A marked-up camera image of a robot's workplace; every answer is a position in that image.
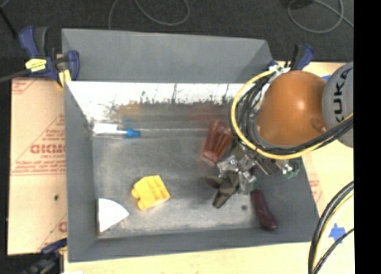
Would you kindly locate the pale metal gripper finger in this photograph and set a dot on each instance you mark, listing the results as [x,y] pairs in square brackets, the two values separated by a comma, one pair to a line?
[227,165]
[247,177]

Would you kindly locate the red translucent ribbed cup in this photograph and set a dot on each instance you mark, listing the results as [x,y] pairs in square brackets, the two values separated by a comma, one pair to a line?
[215,141]

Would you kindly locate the dark olive and maroon tool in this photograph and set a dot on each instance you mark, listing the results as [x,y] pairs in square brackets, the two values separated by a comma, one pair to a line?
[224,194]

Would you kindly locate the maroon long rounded object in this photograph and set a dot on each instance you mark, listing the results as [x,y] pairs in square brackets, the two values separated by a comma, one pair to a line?
[263,210]

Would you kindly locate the yellow toy block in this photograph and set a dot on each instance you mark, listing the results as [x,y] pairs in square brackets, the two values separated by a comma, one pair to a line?
[151,191]

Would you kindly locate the clear tube with blue cap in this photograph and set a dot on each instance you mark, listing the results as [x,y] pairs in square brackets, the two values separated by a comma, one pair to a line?
[131,133]

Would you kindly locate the grey metal bin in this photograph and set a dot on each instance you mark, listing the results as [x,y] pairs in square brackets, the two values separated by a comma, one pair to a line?
[166,58]

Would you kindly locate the white quarter-round flat piece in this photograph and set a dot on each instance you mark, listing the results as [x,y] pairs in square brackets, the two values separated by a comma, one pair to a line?
[110,214]

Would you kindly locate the brown cardboard board red print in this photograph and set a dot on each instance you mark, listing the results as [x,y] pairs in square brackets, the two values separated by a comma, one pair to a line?
[35,118]

